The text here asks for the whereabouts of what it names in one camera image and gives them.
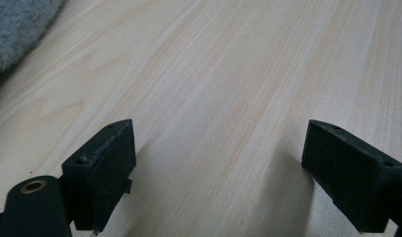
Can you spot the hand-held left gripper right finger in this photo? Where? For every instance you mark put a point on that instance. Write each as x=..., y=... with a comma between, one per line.
x=353, y=171

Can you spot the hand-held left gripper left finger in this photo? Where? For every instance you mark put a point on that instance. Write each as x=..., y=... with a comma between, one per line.
x=99, y=171

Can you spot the grey fleece mitten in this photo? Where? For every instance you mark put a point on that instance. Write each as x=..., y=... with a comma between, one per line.
x=14, y=29

